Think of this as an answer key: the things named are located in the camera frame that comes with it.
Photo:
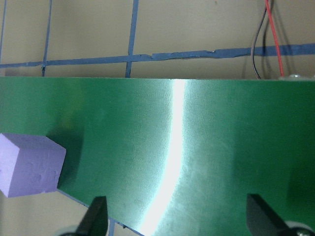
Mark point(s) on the purple foam cube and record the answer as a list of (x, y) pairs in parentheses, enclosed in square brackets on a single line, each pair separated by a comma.
[(29, 167)]

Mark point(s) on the green conveyor belt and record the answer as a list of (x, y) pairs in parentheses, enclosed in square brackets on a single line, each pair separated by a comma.
[(98, 123)]

